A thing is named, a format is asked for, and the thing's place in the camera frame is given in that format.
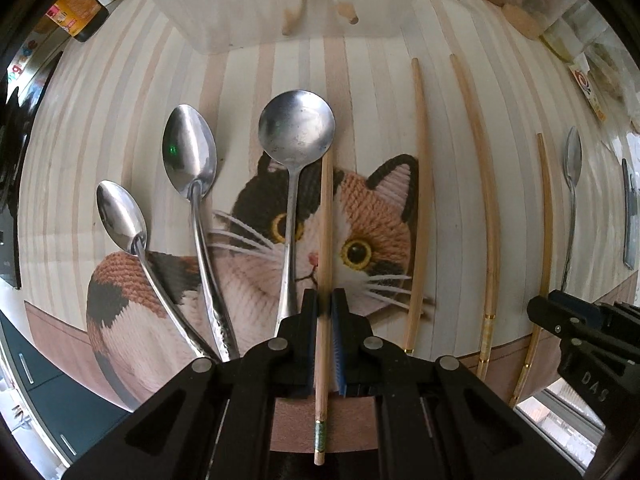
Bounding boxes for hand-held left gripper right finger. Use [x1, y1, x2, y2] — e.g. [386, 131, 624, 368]
[332, 287, 586, 480]

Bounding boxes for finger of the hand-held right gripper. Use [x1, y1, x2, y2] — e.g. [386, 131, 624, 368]
[547, 290, 640, 321]
[527, 296, 601, 341]

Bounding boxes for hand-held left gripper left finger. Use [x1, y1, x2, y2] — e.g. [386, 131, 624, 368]
[62, 289, 319, 480]

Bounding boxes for wooden chopstick gold band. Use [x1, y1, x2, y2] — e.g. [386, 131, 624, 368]
[507, 132, 554, 407]
[403, 57, 431, 355]
[449, 53, 502, 381]

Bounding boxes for wooden chopstick green band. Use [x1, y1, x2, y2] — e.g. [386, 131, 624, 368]
[313, 151, 335, 467]

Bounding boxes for slender steel spoon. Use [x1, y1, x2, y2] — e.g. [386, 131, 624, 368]
[560, 126, 584, 293]

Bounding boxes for round bowl steel spoon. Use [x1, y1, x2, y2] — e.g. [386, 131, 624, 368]
[258, 89, 336, 338]

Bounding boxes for small steel spoon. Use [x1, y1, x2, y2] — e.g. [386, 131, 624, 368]
[96, 180, 221, 363]

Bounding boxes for medium oval steel spoon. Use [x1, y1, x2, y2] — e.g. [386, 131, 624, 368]
[161, 104, 242, 363]

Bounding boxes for clear plastic utensil container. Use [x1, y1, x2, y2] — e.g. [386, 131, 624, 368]
[117, 0, 426, 56]

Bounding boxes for grey flat bar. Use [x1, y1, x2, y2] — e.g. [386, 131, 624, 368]
[622, 158, 636, 269]

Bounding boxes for cat shaped mat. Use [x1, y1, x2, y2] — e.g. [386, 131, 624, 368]
[86, 154, 436, 411]

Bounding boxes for small yellow seasoning packet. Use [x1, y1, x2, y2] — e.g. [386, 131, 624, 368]
[569, 57, 607, 122]

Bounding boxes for crumpled clear plastic bag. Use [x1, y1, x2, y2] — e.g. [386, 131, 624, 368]
[587, 35, 640, 136]

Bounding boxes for teal cabinet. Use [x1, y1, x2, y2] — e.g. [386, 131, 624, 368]
[0, 305, 133, 463]

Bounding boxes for striped countertop cover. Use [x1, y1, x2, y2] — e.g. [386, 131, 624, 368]
[17, 0, 631, 451]

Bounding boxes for wooden utensil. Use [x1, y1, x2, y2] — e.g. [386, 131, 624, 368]
[332, 0, 361, 26]

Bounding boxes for soy sauce bottle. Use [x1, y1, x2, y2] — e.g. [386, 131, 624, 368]
[47, 0, 111, 43]

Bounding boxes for colourful wall stickers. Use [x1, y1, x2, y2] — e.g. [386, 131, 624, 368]
[7, 40, 38, 86]

